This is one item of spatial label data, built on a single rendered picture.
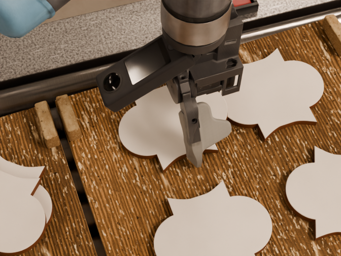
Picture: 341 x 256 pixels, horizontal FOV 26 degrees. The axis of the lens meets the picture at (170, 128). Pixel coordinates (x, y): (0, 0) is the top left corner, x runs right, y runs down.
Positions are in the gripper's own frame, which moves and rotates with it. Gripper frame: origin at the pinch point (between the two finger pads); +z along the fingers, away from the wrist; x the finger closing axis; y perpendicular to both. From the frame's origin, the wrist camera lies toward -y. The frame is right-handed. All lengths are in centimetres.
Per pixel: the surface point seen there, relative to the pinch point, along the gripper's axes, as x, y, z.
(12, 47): 21.0, -16.8, 3.0
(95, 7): 98, 13, 94
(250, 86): 1.2, 11.7, -0.8
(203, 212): -13.7, -1.0, -0.5
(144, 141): -2.0, -4.5, -0.6
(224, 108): -1.4, 6.6, -1.7
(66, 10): 100, 4, 94
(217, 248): -18.6, -1.1, -0.5
